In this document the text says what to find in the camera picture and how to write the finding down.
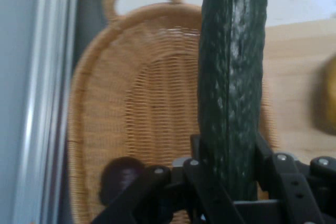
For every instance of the yellow bell pepper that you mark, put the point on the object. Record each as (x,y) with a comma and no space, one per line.
(325,98)

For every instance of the long dark green cucumber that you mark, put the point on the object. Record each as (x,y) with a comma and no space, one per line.
(231,77)

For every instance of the bamboo cutting board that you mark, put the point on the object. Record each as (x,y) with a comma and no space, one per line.
(291,82)

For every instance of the aluminium rail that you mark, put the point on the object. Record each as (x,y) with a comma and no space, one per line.
(44,98)

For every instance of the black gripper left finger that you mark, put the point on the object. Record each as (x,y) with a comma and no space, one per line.
(204,192)

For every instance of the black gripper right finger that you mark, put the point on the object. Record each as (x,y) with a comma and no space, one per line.
(291,182)

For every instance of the woven wicker basket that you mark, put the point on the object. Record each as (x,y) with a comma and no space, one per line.
(147,90)

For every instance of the dark purple round object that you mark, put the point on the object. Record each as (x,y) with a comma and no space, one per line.
(120,179)

